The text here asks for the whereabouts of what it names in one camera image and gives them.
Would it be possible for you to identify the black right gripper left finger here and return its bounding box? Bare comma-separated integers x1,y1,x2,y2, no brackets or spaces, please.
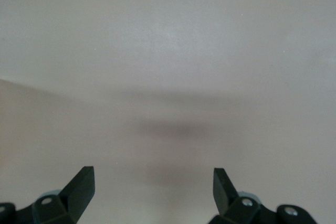
0,166,96,224

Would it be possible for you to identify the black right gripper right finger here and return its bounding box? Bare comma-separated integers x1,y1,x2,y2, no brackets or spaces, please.
208,167,319,224

